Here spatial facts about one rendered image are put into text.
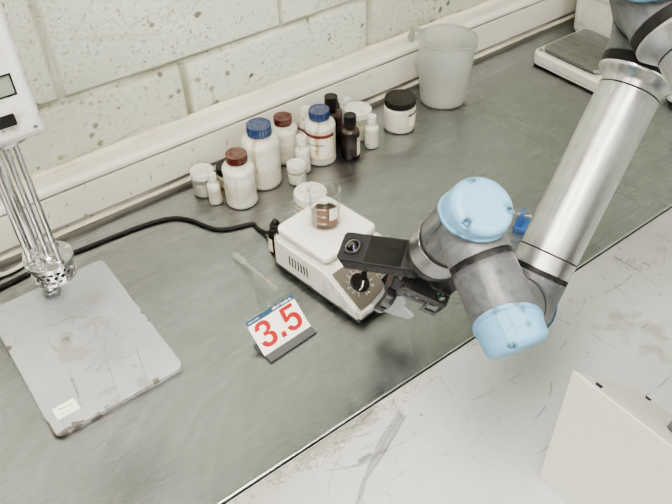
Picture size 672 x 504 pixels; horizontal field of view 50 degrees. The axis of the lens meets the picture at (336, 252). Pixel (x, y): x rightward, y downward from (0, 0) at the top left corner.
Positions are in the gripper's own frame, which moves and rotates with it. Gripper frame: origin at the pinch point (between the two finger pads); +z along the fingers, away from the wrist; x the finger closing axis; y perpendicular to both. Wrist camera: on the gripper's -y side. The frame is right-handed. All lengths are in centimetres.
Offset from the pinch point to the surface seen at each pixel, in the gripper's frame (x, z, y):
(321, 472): -28.4, -4.0, 0.9
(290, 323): -8.3, 6.6, -10.3
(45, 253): -15.7, -0.6, -45.8
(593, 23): 103, 31, 30
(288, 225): 7.1, 7.4, -17.0
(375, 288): 2.0, 4.2, -0.2
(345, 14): 62, 19, -25
